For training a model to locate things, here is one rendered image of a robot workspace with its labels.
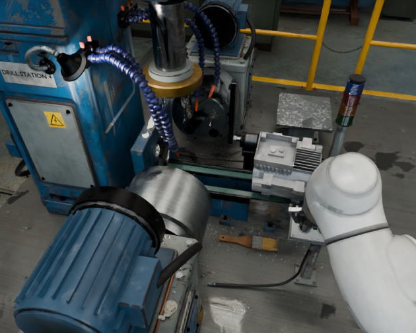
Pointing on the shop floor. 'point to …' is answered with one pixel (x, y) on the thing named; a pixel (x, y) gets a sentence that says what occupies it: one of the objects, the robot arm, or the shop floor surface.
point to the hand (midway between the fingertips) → (307, 223)
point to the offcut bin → (401, 8)
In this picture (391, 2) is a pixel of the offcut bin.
